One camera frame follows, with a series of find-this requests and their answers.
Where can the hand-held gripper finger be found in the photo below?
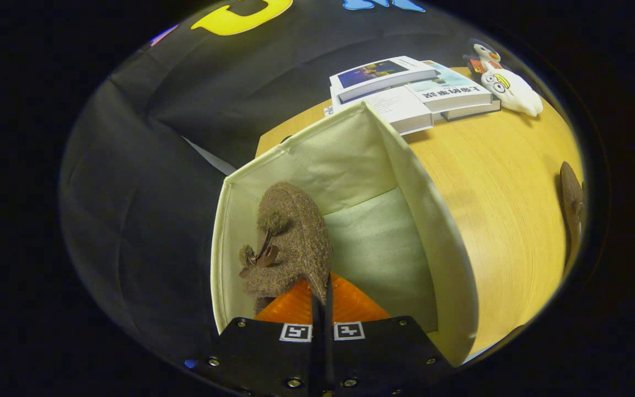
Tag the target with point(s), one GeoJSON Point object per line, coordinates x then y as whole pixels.
{"type": "Point", "coordinates": [315, 314]}
{"type": "Point", "coordinates": [329, 314]}

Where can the brown fuzzy shoe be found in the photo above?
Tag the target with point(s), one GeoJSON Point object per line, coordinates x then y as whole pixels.
{"type": "Point", "coordinates": [571, 204]}
{"type": "Point", "coordinates": [295, 231]}

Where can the green fabric storage box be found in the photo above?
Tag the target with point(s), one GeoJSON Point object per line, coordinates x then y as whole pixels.
{"type": "Point", "coordinates": [361, 165]}

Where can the white cover book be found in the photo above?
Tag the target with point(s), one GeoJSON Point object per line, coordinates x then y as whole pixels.
{"type": "Point", "coordinates": [400, 110]}

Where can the black backdrop cloth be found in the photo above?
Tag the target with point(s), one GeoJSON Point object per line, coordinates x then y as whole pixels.
{"type": "Point", "coordinates": [157, 165]}

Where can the book with night photo cover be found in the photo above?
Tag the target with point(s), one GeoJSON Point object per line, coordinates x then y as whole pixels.
{"type": "Point", "coordinates": [378, 74]}

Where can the black cover book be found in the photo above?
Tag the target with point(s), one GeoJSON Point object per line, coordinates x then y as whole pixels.
{"type": "Point", "coordinates": [472, 110]}

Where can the white round plush toy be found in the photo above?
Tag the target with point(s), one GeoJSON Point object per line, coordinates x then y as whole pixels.
{"type": "Point", "coordinates": [516, 91]}

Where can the penguin plush toy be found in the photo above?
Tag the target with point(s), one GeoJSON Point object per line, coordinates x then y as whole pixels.
{"type": "Point", "coordinates": [485, 55]}

